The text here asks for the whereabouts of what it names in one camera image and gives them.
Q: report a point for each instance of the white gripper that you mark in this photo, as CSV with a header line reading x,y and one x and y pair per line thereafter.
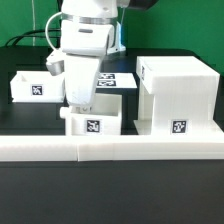
x,y
81,75

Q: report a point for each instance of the white front drawer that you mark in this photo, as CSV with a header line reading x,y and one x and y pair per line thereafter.
x,y
104,117

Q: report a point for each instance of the white drawer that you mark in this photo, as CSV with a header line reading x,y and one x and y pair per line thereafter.
x,y
104,117
37,87

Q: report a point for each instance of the white drawer box frame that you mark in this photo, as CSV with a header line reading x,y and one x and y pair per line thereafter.
x,y
177,96

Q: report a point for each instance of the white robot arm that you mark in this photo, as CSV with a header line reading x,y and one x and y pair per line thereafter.
x,y
88,31

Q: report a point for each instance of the white rear drawer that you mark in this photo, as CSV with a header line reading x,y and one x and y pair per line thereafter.
x,y
37,87

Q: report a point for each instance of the white marker tag plate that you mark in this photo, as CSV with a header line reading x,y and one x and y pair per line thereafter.
x,y
116,80

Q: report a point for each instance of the white L-shaped fence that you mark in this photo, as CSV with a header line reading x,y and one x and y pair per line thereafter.
x,y
110,148

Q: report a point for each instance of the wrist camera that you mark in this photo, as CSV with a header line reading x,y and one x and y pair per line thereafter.
x,y
55,63

